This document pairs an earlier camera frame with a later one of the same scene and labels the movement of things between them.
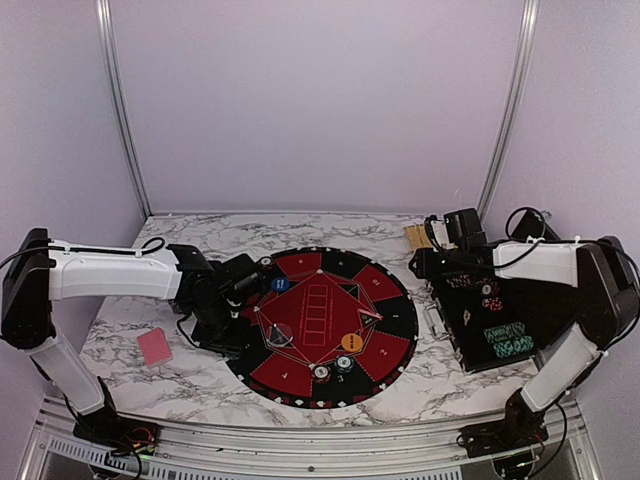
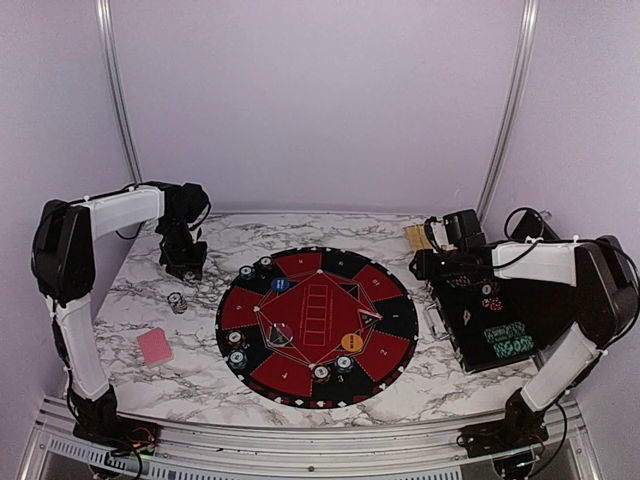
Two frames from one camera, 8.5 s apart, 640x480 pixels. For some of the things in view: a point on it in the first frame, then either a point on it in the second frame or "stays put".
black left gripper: (234, 345) -> (194, 264)
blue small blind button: (280, 284) stays put
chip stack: (265, 262) stays put
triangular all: (366, 318) stays put
